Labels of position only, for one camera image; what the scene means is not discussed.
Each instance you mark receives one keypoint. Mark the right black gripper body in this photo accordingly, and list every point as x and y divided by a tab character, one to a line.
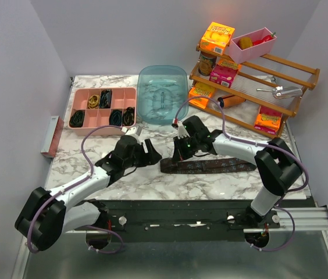
186	147

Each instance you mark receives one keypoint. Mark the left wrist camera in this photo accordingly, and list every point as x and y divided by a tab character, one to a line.
134	131

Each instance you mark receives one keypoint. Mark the orange box top shelf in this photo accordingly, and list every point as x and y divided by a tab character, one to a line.
216	38

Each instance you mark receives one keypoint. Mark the red toy pepper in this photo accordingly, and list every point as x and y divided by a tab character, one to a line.
264	39

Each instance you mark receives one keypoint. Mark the blue transparent plastic tub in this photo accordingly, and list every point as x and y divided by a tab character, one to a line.
161	90

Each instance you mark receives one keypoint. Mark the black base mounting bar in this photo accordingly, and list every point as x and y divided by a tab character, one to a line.
180	221

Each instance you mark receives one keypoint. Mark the teal black rolled tie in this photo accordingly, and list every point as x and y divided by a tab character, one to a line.
116	118

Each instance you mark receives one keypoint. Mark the aluminium rail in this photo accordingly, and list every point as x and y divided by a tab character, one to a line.
305	219

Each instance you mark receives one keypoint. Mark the orange box lower left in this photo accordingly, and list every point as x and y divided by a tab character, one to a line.
201	89

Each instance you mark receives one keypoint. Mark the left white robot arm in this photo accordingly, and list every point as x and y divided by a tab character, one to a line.
43	216

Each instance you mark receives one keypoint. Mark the brown round toy fruit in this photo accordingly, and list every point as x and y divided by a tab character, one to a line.
245	43

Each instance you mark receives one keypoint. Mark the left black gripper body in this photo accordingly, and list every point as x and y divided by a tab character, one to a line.
138	158

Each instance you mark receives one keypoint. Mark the orange pump bottle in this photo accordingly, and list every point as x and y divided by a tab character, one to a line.
230	100

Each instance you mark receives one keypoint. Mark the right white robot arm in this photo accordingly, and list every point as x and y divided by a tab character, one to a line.
278	168

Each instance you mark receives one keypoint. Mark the dark blue rolled tie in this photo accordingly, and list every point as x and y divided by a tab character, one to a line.
105	99

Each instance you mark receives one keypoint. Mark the pink compartment organizer tray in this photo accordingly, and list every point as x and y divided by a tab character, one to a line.
122	98

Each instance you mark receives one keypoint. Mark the wooden tiered shelf rack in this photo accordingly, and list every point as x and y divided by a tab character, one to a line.
267	72

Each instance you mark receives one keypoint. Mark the pink box middle shelf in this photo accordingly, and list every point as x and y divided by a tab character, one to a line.
225	72

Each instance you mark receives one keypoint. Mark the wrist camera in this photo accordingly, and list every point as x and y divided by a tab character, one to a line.
182	132
134	131

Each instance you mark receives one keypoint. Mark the black yellow rolled tie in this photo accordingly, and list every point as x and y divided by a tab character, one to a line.
128	117

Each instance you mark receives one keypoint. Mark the pink rectangular bin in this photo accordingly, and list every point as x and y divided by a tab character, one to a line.
240	56

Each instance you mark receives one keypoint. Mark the orange pink box lower right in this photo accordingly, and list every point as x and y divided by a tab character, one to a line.
268	120

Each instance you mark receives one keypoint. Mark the pink white box at wall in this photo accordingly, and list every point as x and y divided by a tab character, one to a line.
52	137

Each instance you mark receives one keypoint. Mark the yellow label can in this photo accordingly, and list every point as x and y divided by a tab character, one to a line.
207	62

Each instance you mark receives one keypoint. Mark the metal scoop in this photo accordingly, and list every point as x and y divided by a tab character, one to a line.
281	92

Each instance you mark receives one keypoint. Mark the dark green rolled tie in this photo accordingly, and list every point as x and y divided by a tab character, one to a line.
77	119

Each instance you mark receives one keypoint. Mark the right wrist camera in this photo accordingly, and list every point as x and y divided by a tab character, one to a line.
182	132

